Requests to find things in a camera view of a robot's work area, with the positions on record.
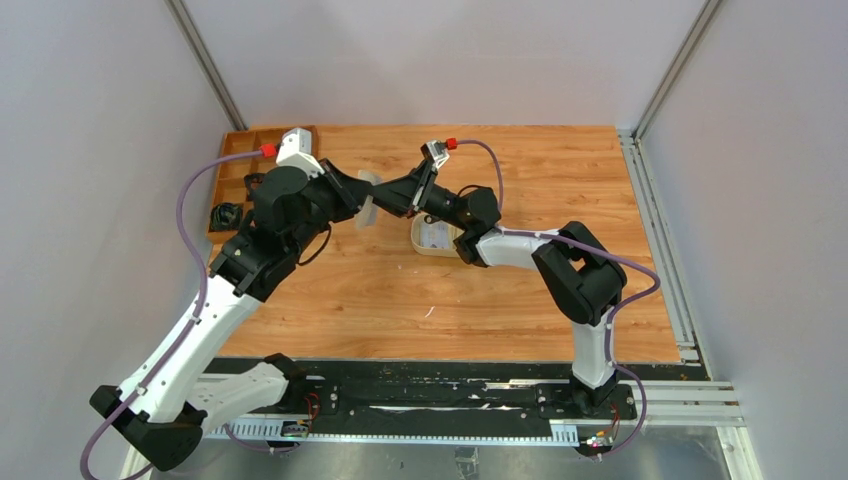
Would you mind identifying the beige leather card holder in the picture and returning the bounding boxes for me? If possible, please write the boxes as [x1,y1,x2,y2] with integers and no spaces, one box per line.
[354,170,382,230]

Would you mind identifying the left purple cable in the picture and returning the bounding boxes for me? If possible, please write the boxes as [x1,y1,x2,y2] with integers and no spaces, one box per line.
[79,144,280,480]

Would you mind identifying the beige oval plastic tray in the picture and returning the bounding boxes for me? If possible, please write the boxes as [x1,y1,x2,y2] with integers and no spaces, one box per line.
[410,214,463,258]

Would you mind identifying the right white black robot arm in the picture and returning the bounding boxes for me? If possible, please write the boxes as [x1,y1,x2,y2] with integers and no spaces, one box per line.
[372,161,627,407]

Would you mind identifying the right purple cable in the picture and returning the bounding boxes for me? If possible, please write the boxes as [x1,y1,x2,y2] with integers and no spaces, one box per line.
[447,139,662,458]

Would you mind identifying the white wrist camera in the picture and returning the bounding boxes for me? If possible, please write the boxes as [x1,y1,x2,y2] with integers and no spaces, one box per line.
[421,138,457,173]
[259,127,325,178]

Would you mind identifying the purple cable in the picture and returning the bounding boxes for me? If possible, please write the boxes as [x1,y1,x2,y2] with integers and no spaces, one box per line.
[79,144,280,480]
[447,139,662,458]

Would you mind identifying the left aluminium frame post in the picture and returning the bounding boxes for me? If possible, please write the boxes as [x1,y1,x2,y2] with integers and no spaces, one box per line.
[164,0,249,131]

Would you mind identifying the right aluminium frame post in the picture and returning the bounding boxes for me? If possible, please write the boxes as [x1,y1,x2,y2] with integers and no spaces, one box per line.
[631,0,724,142]

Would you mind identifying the wooden compartment organizer box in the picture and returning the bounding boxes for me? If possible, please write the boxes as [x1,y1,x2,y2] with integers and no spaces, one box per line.
[207,126,293,245]

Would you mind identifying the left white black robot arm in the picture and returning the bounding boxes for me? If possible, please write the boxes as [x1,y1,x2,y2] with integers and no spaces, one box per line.
[80,160,374,478]

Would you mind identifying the aluminium front rail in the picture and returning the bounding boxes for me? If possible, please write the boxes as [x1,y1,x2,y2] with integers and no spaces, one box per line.
[203,376,744,448]

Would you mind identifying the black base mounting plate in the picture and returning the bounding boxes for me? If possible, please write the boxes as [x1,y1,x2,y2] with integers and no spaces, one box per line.
[178,357,710,439]

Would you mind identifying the aluminium frame post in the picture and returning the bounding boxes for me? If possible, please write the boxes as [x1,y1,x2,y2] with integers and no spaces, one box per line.
[631,0,724,142]
[164,0,249,131]

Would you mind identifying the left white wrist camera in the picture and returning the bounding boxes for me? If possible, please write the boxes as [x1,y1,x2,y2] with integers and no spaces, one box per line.
[259,127,325,178]

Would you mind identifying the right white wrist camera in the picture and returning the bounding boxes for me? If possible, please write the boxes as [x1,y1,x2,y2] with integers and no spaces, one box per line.
[421,138,457,173]

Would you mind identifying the cards in tray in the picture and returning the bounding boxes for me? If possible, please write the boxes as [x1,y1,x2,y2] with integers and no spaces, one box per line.
[418,221,455,250]

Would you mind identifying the rolled dark belt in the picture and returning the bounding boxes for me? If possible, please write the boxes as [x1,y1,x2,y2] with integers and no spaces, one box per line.
[208,202,243,232]
[243,172,265,201]

